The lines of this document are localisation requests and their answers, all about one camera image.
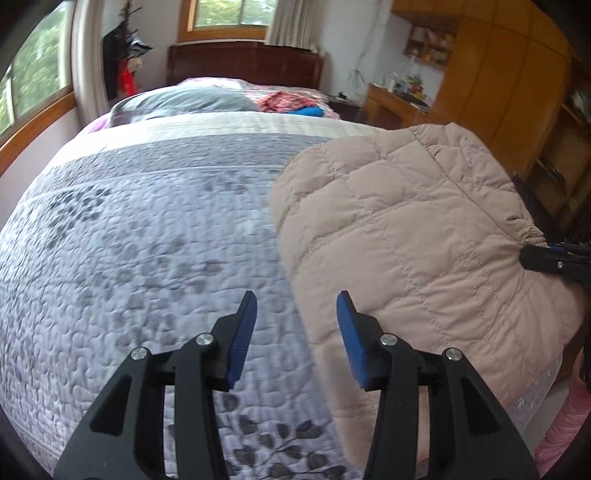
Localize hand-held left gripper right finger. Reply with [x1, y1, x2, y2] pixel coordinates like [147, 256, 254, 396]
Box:
[336, 291, 540, 480]

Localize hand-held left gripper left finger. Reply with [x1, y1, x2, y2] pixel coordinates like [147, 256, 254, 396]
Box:
[54, 291, 258, 480]

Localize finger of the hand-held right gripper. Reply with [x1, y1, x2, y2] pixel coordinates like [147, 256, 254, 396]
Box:
[519, 242, 591, 280]

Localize tan quilted jacket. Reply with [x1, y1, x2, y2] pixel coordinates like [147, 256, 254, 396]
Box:
[268, 122, 587, 467]

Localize person's right forearm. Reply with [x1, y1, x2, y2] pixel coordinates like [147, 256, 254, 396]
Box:
[570, 272, 591, 384]

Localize grey floral bed quilt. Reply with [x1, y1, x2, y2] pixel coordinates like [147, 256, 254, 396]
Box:
[0, 113, 564, 480]

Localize wooden wardrobe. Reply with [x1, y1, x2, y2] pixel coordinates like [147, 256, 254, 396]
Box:
[392, 0, 591, 232]

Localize wooden desk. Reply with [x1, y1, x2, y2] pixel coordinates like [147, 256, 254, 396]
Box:
[362, 83, 432, 132]

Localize dark wooden nightstand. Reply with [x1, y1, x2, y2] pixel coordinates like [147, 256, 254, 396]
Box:
[329, 95, 363, 123]

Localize red plaid cloth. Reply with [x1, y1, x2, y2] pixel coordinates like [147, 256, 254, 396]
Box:
[256, 91, 319, 114]

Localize grey pillow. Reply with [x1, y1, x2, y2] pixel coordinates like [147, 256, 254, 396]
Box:
[109, 87, 259, 125]

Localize purple bedsheet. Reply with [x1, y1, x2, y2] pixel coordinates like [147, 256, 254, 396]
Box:
[85, 114, 114, 134]

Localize dark wooden headboard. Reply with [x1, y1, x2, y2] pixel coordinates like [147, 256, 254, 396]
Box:
[166, 42, 324, 90]

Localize red hanging bag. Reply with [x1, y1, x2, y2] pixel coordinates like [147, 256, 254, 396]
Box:
[117, 60, 139, 97]

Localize white side curtain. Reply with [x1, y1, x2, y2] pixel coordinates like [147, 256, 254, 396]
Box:
[74, 0, 121, 121]

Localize beige patterned curtain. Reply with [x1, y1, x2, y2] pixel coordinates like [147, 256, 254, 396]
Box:
[268, 0, 321, 51]

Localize small wooden-framed window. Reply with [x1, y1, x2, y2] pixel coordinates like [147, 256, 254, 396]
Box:
[178, 0, 278, 44]

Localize large wooden-framed window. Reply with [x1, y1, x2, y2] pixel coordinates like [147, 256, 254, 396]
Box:
[0, 0, 77, 176]

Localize wooden coat rack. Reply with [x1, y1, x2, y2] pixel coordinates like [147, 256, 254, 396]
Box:
[117, 0, 139, 33]

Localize wall shelf with items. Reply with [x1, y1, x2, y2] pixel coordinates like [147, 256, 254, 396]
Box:
[404, 25, 458, 68]

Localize hanging wall cables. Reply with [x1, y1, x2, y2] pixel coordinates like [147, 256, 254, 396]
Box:
[348, 9, 384, 88]

